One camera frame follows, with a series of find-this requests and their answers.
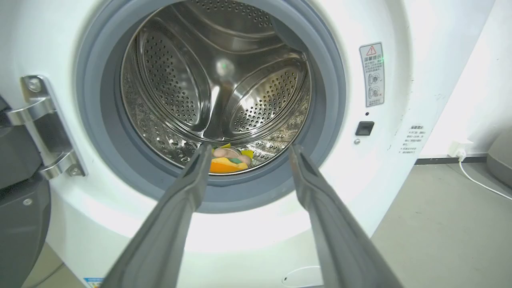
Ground white wall power outlet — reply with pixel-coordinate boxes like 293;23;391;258
448;139;474;162

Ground black door latch socket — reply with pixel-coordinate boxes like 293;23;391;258
355;121;375;136

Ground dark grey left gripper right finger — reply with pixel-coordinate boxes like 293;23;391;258
289;144;404;288

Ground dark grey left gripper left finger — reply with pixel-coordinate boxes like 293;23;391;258
101;143;213;288

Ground white warning sticker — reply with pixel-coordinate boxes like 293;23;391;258
359;42;385;108

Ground grey rubber door gasket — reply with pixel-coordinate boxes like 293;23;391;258
75;0;347;214

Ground grey rounded object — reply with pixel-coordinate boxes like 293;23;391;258
486;129;512;188

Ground chrome door hinge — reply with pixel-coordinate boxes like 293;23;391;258
6;75;86;180

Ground small text label sticker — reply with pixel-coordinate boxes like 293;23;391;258
400;125;426;155

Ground dark grey washing machine door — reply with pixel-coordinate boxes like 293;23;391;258
0;95;52;288

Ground white power cable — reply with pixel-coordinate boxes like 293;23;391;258
458;151;512;201

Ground white front-load washing machine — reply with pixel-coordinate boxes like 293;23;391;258
0;0;496;288

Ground colourful cloth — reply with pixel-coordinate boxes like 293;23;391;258
209;143;254;174

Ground perforated stainless steel drum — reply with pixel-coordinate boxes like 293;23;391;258
120;0;312;175

